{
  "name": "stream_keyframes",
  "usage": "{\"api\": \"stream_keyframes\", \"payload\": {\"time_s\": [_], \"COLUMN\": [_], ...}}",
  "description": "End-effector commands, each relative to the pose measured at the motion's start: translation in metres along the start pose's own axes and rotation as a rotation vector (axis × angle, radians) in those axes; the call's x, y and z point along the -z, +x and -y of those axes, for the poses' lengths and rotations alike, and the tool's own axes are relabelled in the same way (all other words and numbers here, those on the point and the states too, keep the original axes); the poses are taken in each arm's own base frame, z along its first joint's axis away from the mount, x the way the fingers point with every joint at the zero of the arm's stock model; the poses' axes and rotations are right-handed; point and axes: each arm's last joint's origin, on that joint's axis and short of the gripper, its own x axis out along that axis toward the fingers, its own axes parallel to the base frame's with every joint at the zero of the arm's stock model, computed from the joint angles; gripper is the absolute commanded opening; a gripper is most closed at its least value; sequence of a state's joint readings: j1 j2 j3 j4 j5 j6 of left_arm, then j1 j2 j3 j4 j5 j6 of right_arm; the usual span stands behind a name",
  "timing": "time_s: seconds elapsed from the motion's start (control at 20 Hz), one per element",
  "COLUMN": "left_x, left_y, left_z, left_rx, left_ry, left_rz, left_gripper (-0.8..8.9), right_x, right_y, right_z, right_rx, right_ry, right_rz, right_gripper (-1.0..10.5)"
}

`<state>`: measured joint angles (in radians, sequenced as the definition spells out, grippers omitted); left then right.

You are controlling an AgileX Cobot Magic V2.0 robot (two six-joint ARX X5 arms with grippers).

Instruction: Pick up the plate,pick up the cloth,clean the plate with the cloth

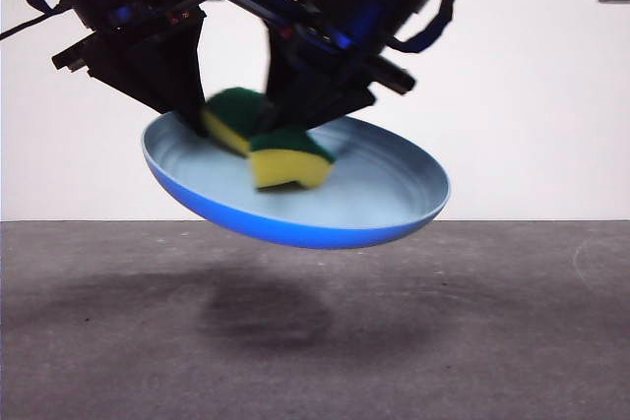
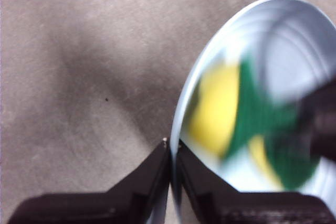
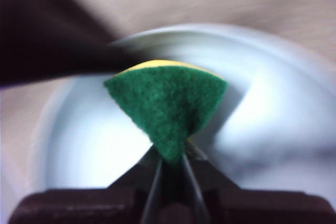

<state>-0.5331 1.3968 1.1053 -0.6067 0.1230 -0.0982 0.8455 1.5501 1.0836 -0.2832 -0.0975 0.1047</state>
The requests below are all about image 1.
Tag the yellow sponge with green pad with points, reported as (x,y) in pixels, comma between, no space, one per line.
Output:
(285,164)

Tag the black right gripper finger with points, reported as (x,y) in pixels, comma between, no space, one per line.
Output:
(334,95)
(283,76)

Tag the blue round plate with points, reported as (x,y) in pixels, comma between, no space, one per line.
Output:
(374,194)

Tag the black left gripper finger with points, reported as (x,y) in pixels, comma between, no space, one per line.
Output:
(143,80)
(189,76)

